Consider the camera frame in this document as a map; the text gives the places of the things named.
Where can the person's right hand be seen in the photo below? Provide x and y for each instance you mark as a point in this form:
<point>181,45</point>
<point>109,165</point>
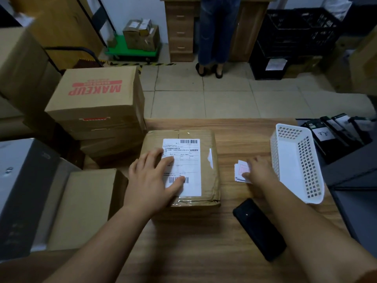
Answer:
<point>262,173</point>

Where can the person's left hand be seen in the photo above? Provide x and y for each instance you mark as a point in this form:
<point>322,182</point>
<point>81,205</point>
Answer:
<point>147,188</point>

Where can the stack of white stickers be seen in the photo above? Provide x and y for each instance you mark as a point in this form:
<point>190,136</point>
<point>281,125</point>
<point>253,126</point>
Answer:
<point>240,169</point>

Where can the black handheld scanner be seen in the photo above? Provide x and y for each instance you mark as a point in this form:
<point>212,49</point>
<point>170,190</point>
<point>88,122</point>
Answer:
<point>259,229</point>

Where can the brown taped cardboard parcel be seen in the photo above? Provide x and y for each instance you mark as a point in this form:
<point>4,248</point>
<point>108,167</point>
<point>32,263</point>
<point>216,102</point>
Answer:
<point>206,179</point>

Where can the small plain cardboard box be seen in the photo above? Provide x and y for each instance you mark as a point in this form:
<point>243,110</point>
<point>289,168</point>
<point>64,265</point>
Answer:
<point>85,209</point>

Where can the red printed cardboard box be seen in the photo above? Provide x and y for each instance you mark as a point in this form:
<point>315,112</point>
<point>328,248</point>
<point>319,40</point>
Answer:
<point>94,97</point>

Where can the grey product box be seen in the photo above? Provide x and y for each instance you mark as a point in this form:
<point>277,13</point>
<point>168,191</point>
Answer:
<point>23,188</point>

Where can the person's left forearm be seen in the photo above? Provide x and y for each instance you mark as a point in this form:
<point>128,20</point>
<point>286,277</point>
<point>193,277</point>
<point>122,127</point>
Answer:
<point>103,250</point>

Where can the person's right forearm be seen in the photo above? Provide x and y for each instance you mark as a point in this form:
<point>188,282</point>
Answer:
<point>318,238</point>

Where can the medium taped cardboard box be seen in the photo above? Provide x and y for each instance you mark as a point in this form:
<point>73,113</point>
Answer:
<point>147,42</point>

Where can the tiny cardboard box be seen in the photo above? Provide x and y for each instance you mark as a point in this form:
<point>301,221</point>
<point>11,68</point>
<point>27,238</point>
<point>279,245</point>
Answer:
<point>111,42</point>

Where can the small yellowish cardboard box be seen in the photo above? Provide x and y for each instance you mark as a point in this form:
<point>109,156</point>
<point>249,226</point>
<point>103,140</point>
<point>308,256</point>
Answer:
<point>145,26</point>

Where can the small labelled cardboard box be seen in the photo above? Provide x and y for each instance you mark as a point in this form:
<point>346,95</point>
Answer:
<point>131,26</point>

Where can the stack of large cardboard boxes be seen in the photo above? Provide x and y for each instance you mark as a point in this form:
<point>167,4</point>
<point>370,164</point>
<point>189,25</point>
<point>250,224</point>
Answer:
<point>59,23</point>

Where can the white perforated plastic tray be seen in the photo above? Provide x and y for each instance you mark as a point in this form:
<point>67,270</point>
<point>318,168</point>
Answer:
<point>288,162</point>

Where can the black scanners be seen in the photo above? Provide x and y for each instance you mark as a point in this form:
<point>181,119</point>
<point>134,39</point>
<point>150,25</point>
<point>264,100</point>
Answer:
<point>319,135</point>

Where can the black flat device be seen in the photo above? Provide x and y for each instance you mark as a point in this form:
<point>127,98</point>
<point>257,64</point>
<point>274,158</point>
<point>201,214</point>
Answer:
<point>363,128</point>
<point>335,129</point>
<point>347,125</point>

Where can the dark metal shelf rack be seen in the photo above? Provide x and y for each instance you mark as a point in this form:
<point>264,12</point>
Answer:
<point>356,209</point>

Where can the black plastic crates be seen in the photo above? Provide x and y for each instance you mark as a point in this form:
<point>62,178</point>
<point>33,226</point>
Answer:
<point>259,70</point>

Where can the black office chair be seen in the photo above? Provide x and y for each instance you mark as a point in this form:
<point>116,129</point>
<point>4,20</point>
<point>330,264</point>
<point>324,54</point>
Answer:
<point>88,64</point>

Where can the green platform trolley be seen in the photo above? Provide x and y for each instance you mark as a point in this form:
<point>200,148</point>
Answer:
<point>117,51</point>

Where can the black plastic crate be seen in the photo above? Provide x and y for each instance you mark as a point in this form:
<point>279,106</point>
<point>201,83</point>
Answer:
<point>324,29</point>
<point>282,32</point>

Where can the wooden drawer desk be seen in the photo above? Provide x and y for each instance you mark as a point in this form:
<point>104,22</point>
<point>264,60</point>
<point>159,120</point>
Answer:
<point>181,32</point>

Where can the white plastic bag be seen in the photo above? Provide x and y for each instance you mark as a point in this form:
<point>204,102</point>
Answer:
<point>338,7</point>

